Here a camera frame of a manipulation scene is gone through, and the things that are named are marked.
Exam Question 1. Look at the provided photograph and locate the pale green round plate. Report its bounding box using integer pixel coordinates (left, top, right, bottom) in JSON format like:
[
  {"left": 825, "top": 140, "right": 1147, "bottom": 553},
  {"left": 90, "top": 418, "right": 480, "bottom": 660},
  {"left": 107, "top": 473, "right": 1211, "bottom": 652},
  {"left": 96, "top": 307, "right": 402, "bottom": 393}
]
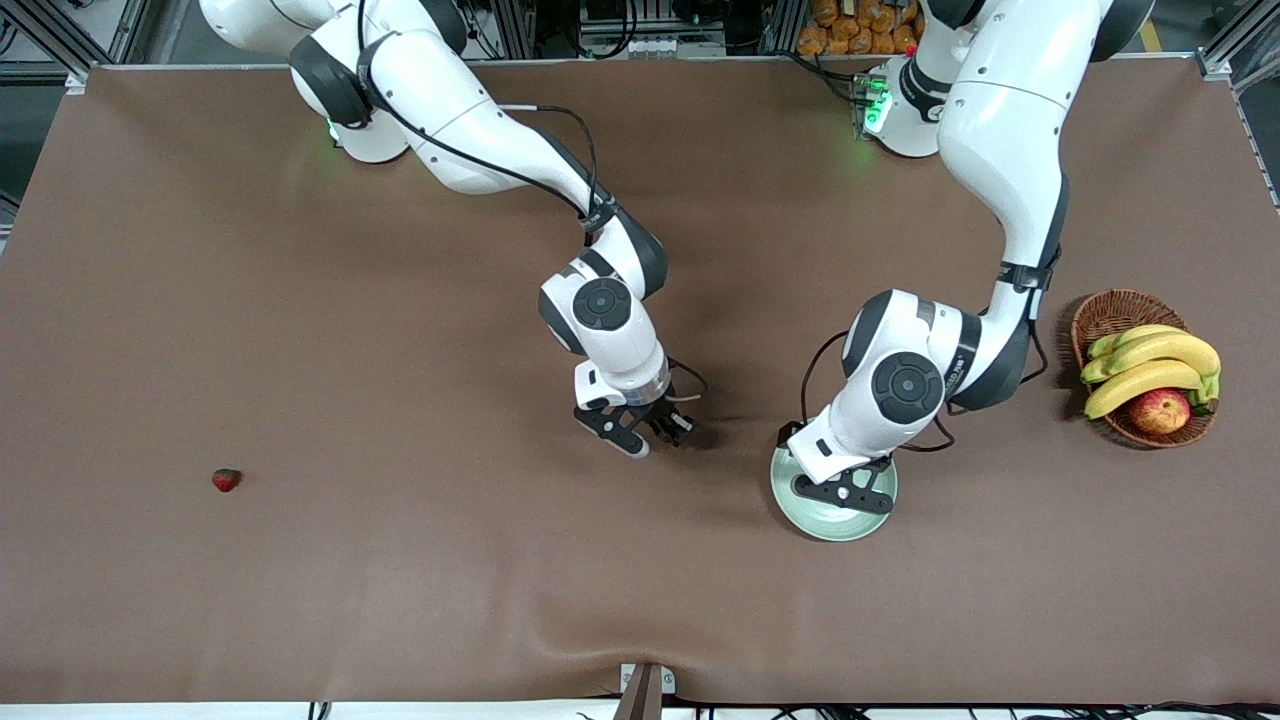
[{"left": 770, "top": 416, "right": 898, "bottom": 542}]

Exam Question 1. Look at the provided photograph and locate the red yellow apple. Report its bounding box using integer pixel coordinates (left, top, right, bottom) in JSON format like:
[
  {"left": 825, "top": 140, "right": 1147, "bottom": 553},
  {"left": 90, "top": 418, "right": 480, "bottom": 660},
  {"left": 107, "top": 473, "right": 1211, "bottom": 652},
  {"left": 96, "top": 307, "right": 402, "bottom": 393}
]
[{"left": 1129, "top": 389, "right": 1192, "bottom": 435}]

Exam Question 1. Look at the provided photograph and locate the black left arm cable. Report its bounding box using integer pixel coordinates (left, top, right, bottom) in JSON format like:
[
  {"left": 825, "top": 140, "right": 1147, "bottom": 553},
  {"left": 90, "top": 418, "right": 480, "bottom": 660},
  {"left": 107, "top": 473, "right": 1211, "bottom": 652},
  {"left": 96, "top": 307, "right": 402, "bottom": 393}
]
[{"left": 800, "top": 180, "right": 1063, "bottom": 454}]

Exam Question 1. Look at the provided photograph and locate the white terminal strip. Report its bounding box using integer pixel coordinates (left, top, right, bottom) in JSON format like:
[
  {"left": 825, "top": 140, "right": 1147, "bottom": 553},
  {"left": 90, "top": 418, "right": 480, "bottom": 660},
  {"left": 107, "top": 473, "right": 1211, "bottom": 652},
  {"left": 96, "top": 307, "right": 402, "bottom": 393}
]
[{"left": 628, "top": 38, "right": 726, "bottom": 57}]

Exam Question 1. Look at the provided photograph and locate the camera mount post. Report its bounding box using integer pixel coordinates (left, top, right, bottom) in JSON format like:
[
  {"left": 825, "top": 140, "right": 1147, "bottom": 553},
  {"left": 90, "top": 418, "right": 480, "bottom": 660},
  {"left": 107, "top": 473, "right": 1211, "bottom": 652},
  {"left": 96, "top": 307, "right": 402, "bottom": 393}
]
[{"left": 612, "top": 662, "right": 677, "bottom": 720}]

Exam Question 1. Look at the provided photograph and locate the pile of orange bread rolls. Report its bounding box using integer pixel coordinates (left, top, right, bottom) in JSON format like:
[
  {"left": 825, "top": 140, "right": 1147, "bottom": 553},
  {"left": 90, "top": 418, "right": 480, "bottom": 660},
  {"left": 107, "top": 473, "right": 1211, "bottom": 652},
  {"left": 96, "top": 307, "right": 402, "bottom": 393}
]
[{"left": 797, "top": 0, "right": 926, "bottom": 56}]

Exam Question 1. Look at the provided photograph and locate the aluminium frame post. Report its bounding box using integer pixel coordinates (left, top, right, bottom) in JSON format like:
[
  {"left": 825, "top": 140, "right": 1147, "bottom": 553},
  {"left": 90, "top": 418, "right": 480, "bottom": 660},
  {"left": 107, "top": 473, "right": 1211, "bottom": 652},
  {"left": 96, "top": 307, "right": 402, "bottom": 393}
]
[
  {"left": 490, "top": 0, "right": 536, "bottom": 59},
  {"left": 765, "top": 0, "right": 806, "bottom": 56}
]

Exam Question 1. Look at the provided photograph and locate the brown table cover mat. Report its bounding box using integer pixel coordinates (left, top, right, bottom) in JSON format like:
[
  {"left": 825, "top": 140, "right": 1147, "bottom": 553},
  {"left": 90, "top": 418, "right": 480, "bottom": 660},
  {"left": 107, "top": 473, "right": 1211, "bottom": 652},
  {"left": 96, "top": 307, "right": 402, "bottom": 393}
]
[{"left": 0, "top": 58, "right": 1280, "bottom": 706}]

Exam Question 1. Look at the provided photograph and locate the brown wicker basket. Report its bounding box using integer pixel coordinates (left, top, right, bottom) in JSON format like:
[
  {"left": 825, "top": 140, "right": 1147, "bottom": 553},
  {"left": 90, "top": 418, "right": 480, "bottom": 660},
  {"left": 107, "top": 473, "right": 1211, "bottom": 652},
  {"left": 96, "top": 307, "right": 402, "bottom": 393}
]
[{"left": 1071, "top": 290, "right": 1218, "bottom": 448}]

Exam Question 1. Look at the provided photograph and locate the aluminium frame strut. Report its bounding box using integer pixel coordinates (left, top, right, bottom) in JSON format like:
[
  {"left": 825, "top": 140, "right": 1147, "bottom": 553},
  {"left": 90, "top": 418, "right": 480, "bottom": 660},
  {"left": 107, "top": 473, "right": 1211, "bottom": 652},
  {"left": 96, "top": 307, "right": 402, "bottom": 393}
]
[
  {"left": 0, "top": 0, "right": 151, "bottom": 91},
  {"left": 1195, "top": 0, "right": 1280, "bottom": 76}
]

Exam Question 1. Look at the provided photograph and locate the grey perforated side rail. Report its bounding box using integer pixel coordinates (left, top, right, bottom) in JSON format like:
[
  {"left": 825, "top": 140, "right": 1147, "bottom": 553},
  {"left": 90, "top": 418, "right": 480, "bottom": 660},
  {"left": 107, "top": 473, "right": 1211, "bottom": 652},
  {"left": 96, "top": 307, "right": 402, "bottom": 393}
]
[{"left": 1228, "top": 72, "right": 1280, "bottom": 211}]

